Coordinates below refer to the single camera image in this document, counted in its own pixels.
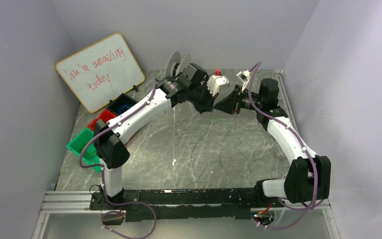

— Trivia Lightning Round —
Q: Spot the white perforated filament spool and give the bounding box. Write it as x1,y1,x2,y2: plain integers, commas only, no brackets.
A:
164,51,191,77

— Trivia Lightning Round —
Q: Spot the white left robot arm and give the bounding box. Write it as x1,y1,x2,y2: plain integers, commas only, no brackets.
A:
94,63,223,203

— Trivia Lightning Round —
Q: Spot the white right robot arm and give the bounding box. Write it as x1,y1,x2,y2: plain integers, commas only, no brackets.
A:
214,78,331,208

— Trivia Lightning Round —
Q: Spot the black storage bin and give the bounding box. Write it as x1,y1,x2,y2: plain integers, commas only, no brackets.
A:
106,93,138,116

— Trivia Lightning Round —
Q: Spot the red storage bin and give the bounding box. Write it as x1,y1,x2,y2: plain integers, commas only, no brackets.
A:
88,109,117,132

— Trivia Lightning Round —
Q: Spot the whiteboard with red writing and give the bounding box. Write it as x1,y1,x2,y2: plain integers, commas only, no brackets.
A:
55,33,145,113

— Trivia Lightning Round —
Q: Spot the green storage bin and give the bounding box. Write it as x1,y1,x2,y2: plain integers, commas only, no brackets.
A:
66,127,100,166

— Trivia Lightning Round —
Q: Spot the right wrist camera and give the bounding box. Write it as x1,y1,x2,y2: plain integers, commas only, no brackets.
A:
236,70,251,89

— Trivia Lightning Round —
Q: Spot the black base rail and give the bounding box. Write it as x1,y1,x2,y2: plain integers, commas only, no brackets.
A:
89,186,282,222

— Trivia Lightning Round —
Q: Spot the green cable coil in bin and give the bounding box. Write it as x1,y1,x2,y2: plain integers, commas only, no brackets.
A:
85,145,97,162

